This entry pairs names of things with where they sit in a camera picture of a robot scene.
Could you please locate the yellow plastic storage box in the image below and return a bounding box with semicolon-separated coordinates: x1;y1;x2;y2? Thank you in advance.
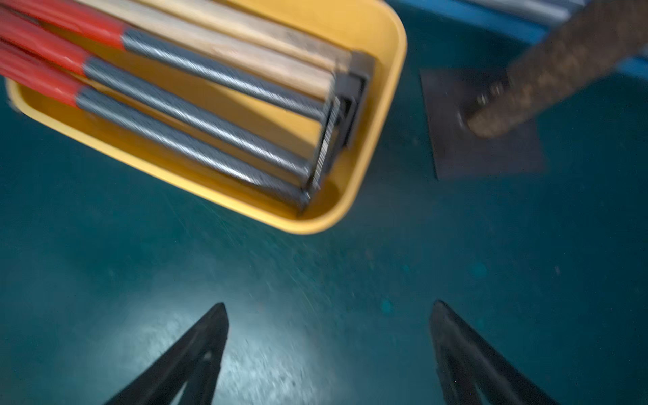
4;1;408;235

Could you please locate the rear aluminium frame bar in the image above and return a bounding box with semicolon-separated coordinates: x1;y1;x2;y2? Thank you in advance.
469;0;588;26

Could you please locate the wooden handle hoe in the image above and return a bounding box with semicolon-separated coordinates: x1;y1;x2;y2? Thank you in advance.
145;1;376;99
86;1;355;100

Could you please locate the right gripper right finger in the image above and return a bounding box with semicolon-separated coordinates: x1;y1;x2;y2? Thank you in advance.
429;300;556;404

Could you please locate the red handle tool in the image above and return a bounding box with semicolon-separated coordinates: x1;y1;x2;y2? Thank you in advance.
1;1;339;170
1;42;312;209
1;1;320;181

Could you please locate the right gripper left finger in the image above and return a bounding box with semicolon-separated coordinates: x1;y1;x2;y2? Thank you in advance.
108;303;230;404

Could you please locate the pink blossom artificial tree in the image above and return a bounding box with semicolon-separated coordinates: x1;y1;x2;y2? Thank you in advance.
420;1;647;180

